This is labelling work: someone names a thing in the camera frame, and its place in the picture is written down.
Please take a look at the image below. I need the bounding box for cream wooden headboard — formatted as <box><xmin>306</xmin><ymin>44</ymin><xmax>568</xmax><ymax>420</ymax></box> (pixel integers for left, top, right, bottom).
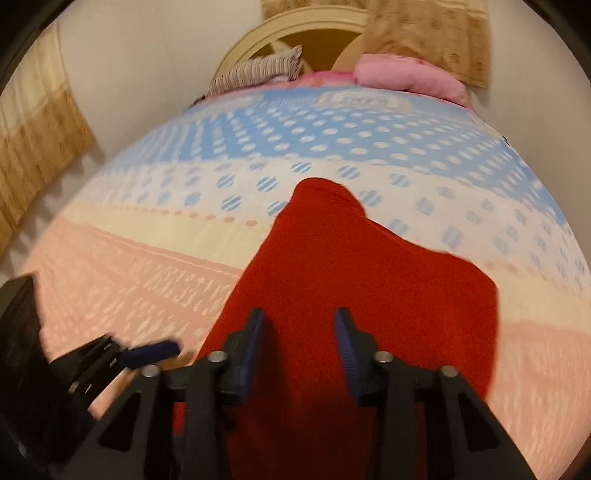
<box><xmin>215</xmin><ymin>16</ymin><xmax>370</xmax><ymax>86</ymax></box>

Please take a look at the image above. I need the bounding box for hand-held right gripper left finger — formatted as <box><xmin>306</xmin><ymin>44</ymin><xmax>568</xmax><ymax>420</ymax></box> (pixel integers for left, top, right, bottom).
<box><xmin>69</xmin><ymin>307</ymin><xmax>266</xmax><ymax>480</ymax></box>

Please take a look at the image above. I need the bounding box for beige patterned curtain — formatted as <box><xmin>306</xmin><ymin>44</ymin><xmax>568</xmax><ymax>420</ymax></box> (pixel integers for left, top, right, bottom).
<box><xmin>0</xmin><ymin>23</ymin><xmax>98</xmax><ymax>259</ymax></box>
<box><xmin>365</xmin><ymin>0</ymin><xmax>490</xmax><ymax>89</ymax></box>

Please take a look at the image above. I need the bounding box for grey striped pillow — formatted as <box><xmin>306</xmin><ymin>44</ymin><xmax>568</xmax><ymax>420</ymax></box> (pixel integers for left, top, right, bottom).
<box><xmin>208</xmin><ymin>45</ymin><xmax>304</xmax><ymax>95</ymax></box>

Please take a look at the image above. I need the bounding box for pink pillow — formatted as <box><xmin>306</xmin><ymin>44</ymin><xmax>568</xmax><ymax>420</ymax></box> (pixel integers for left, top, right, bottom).
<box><xmin>353</xmin><ymin>53</ymin><xmax>467</xmax><ymax>103</ymax></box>

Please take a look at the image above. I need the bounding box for red knitted sweater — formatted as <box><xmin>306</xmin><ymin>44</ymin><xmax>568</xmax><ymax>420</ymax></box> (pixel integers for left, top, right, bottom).
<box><xmin>173</xmin><ymin>178</ymin><xmax>502</xmax><ymax>480</ymax></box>

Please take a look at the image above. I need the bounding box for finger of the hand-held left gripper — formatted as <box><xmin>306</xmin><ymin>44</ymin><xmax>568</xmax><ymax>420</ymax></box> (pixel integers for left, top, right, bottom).
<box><xmin>50</xmin><ymin>333</ymin><xmax>182</xmax><ymax>398</ymax></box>

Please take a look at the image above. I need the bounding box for polka dot printed blanket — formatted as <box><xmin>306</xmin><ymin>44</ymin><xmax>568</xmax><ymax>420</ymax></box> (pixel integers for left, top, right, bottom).
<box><xmin>18</xmin><ymin>80</ymin><xmax>591</xmax><ymax>480</ymax></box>

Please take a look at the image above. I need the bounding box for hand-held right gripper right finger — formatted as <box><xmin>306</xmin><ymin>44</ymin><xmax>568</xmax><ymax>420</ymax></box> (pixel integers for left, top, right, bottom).
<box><xmin>333</xmin><ymin>307</ymin><xmax>539</xmax><ymax>480</ymax></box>

